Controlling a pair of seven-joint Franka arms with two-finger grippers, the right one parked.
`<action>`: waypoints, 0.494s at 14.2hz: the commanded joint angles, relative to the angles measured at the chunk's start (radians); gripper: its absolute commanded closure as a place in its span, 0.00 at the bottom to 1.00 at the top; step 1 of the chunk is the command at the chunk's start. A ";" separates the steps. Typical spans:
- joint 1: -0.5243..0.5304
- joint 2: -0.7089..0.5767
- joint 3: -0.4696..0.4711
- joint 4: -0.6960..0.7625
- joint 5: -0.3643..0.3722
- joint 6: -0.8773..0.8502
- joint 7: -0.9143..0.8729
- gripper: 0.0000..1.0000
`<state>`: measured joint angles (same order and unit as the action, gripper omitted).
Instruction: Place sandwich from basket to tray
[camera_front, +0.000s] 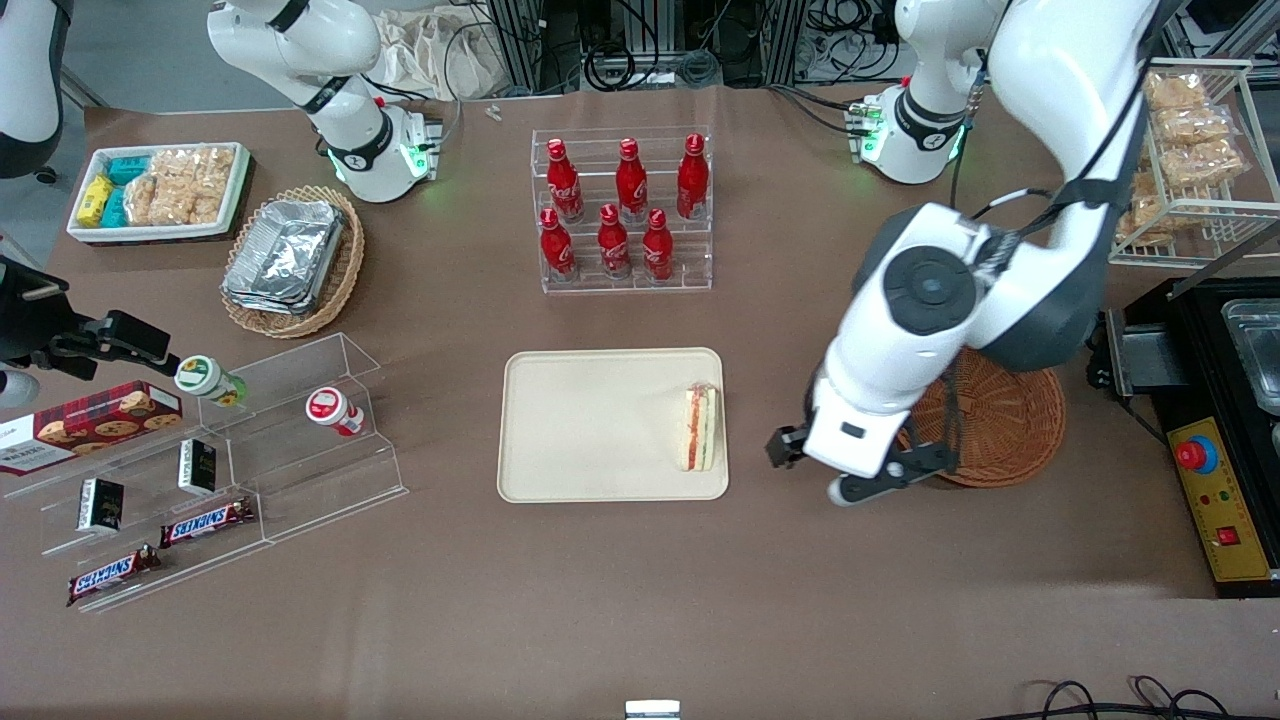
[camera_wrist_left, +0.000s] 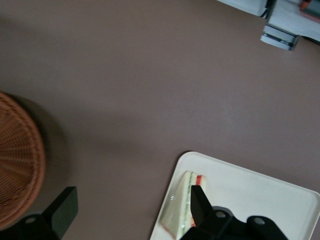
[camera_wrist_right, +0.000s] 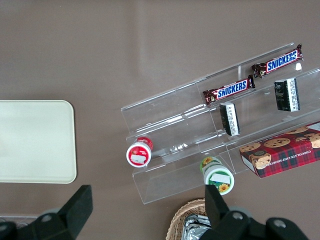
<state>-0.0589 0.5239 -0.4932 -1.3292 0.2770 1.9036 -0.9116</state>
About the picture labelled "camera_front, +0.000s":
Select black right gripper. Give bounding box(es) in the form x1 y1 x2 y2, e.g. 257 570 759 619
0 255 182 379

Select cream plastic bags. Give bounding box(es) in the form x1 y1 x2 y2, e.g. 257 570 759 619
375 8 506 101

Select black equipment stand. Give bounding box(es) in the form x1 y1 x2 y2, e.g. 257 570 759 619
1088 275 1280 601

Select cream plastic serving tray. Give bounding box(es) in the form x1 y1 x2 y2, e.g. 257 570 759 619
497 347 730 503

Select brown snickers bar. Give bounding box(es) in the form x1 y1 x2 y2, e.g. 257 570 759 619
160 497 256 549
66 545 162 608

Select clear acrylic stepped shelf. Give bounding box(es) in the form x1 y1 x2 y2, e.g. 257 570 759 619
0 400 269 613
195 332 409 546

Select clear bag of crackers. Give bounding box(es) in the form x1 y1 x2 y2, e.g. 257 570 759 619
122 170 196 227
150 147 236 223

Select white rectangular snack tray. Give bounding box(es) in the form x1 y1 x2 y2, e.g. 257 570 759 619
66 142 253 247

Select black floor cables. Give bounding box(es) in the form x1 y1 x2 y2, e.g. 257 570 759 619
1005 677 1280 720

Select aluminium frame post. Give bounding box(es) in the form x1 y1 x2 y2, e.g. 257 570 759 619
490 0 546 93
765 0 809 86

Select clear acrylic bottle rack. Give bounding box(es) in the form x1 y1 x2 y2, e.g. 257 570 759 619
531 127 714 295

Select green capped small bottle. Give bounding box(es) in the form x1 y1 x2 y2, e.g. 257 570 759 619
174 355 247 408

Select white wire rack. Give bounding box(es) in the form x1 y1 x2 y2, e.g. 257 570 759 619
1108 57 1280 268

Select oval light wicker basket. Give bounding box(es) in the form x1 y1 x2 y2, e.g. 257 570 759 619
220 185 366 340

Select stainless steel pan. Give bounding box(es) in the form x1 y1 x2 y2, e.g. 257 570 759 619
1220 298 1280 416

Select brown table cover sheet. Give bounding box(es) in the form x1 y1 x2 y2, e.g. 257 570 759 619
0 75 1280 720

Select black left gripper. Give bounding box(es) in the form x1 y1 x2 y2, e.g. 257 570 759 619
765 422 816 469

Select yellow snack packet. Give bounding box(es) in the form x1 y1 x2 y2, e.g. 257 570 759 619
77 175 114 227

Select small black carton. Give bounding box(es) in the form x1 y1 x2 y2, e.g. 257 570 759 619
77 477 125 534
178 438 218 497

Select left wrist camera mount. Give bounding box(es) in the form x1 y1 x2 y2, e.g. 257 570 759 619
828 440 958 507

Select yellow emergency stop box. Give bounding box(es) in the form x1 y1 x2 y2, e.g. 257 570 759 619
1167 415 1276 583

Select red cola bottle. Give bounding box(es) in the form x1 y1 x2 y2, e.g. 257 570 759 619
641 208 676 282
546 138 584 225
539 208 579 283
615 138 649 223
597 204 633 280
677 133 710 221

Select coiled black cable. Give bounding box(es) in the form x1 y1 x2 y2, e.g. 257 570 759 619
583 40 661 93

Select red tartan cookie box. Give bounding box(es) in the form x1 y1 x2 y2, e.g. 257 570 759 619
0 380 184 477

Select red capped small bottle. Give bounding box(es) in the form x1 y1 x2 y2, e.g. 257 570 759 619
305 387 367 438

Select triangular sandwich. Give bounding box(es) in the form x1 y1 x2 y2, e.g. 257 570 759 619
683 381 719 473

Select aluminium foil tray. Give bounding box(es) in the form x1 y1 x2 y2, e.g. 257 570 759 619
224 199 347 306
222 285 326 317

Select round brown wicker basket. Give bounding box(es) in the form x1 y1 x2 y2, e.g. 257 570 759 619
895 345 1067 489

